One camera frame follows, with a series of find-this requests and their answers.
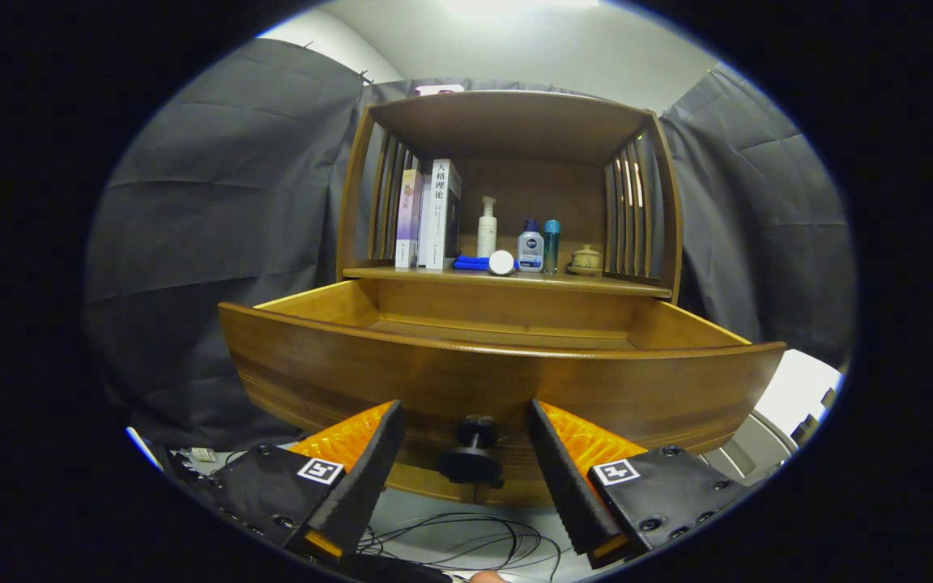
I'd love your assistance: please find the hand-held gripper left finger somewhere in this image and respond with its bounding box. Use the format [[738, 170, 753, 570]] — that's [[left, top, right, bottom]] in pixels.
[[171, 399, 407, 560]]

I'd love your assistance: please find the white pump bottle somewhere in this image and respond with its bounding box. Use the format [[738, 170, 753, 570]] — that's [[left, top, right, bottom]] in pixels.
[[477, 196, 498, 259]]

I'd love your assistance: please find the black drawer knob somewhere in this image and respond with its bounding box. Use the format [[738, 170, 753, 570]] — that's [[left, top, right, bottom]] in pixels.
[[437, 415, 506, 487]]

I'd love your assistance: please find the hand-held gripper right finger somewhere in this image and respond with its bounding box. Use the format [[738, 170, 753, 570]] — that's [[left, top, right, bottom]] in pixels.
[[526, 398, 759, 569]]

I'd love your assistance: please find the white bottle with blue cap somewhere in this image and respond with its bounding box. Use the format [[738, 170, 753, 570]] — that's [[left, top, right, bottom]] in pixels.
[[517, 219, 546, 273]]

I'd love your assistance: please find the ceramic lidded teacup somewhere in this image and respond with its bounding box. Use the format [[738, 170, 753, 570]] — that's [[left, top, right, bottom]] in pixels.
[[567, 245, 603, 277]]

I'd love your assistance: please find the wooden cabinet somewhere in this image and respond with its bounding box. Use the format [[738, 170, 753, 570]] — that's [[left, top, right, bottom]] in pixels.
[[335, 89, 684, 304]]

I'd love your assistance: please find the white book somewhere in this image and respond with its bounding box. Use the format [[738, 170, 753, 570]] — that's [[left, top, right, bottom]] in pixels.
[[424, 159, 462, 271]]

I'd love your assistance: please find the purple book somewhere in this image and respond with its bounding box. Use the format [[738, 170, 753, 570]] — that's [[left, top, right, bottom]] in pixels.
[[395, 168, 425, 270]]

